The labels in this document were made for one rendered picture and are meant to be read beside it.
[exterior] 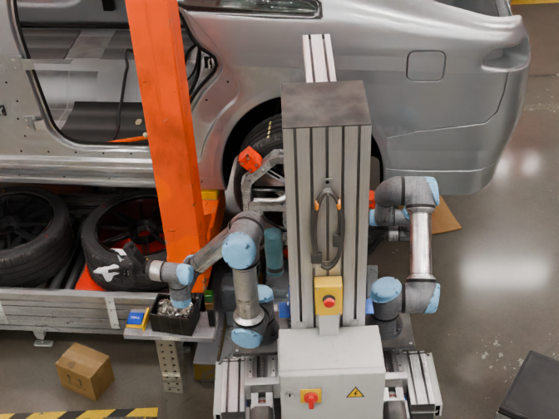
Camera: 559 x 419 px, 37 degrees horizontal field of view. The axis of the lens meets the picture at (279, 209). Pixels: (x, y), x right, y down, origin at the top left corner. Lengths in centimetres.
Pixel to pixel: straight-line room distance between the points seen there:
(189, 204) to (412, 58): 117
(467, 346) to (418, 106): 133
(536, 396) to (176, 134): 193
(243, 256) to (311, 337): 36
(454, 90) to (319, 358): 161
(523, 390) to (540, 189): 202
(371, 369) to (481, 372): 173
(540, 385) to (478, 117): 124
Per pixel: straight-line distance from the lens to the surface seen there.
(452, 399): 424
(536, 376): 396
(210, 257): 310
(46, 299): 439
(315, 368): 270
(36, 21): 606
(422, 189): 328
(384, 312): 325
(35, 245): 450
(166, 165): 354
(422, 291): 323
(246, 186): 391
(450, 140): 400
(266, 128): 396
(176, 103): 336
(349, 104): 241
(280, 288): 441
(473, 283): 482
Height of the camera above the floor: 327
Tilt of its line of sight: 38 degrees down
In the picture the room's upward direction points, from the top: 3 degrees counter-clockwise
